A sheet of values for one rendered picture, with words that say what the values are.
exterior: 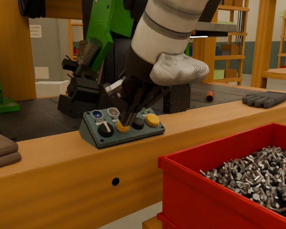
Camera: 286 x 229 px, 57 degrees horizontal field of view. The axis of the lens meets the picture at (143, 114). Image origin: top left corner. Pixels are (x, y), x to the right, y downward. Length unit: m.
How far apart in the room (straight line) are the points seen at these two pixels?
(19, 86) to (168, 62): 0.75
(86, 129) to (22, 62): 0.56
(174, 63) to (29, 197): 0.29
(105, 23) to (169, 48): 0.38
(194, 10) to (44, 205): 0.36
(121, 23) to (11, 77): 0.46
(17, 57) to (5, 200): 0.65
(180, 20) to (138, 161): 0.28
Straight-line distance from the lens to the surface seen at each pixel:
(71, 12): 1.17
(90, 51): 0.69
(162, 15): 0.34
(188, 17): 0.34
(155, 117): 0.53
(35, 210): 0.47
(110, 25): 0.71
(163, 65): 0.33
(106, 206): 0.52
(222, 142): 0.48
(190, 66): 0.35
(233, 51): 7.39
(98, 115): 0.50
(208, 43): 1.51
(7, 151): 0.46
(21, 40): 1.01
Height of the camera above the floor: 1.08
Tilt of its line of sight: 14 degrees down
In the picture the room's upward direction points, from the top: straight up
